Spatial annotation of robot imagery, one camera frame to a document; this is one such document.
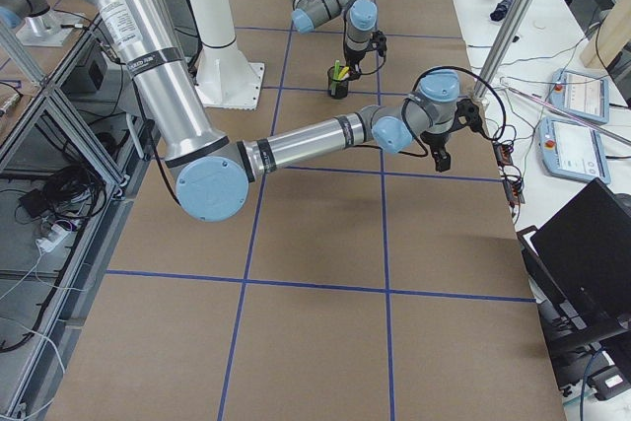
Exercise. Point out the folded dark plaid umbrella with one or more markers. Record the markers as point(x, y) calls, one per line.
point(501, 10)

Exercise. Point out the near orange black usb hub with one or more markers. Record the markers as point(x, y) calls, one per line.
point(513, 183)

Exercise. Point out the teach pendant tablet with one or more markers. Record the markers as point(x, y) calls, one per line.
point(582, 95)
point(572, 151)

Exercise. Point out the black laptop on stand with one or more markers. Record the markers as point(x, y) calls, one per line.
point(580, 259)

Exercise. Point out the lower teach pendant tablet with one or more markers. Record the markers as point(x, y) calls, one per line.
point(572, 151)

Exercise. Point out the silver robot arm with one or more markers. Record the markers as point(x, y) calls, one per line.
point(208, 174)
point(360, 18)

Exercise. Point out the white power strip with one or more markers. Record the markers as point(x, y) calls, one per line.
point(57, 233)

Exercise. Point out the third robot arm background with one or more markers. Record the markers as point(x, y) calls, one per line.
point(13, 12)

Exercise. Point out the far orange black usb hub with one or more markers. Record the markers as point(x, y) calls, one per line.
point(503, 154)

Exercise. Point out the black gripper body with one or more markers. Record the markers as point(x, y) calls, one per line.
point(436, 141)
point(353, 55)

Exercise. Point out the black mesh pen holder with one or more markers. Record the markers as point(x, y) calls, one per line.
point(337, 90)

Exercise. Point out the yellow highlighter pen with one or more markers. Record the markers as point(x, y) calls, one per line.
point(343, 73)

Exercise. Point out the orange black usb hub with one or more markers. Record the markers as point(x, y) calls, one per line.
point(503, 154)
point(513, 183)

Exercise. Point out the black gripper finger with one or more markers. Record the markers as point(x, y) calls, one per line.
point(443, 161)

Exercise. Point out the upper teach pendant tablet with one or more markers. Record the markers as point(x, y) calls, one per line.
point(582, 95)

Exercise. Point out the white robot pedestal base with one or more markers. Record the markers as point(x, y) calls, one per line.
point(224, 78)

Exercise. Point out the aluminium frame post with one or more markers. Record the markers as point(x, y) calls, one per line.
point(499, 48)

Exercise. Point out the green highlighter pen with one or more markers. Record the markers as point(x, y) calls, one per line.
point(336, 69)

